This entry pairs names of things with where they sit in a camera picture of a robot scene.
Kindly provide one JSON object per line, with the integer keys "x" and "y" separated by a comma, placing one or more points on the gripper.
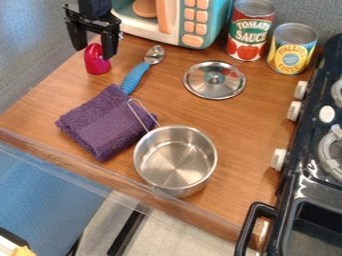
{"x": 91, "y": 22}

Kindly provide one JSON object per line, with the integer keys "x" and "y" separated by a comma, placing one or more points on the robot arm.
{"x": 95, "y": 6}

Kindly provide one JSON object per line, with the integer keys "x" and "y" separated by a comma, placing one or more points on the silver pot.
{"x": 174, "y": 159}

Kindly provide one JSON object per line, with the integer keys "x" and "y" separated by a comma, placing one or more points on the red toy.
{"x": 96, "y": 61}

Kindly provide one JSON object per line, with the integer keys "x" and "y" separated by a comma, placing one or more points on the purple cloth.
{"x": 101, "y": 123}

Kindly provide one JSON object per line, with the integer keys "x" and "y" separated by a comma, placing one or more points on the toy microwave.
{"x": 176, "y": 18}

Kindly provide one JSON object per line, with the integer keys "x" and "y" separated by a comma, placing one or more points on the silver lid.
{"x": 214, "y": 80}

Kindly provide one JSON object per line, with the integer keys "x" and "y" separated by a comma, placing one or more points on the red tomato can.
{"x": 248, "y": 30}

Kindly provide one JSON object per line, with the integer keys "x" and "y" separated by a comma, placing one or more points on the yellow pineapple can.
{"x": 291, "y": 48}

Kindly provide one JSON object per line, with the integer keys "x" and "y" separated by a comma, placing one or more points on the toy stove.
{"x": 307, "y": 166}

